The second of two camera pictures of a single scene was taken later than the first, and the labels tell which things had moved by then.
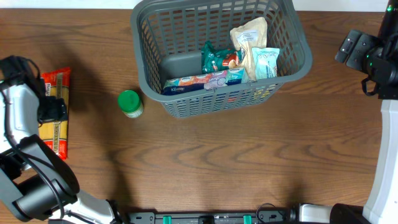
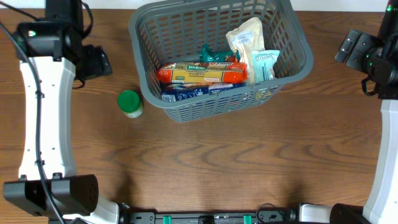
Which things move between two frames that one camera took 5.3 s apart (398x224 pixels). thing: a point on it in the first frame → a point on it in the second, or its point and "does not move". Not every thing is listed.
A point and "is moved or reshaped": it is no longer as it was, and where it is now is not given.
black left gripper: [59, 109] → [101, 64]
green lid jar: [130, 102] does not move
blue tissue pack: [196, 83] → [176, 92]
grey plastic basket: [167, 40] does not move
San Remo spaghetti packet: [52, 111] is moved or reshaped
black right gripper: [354, 50] does not move
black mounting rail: [262, 217] does not move
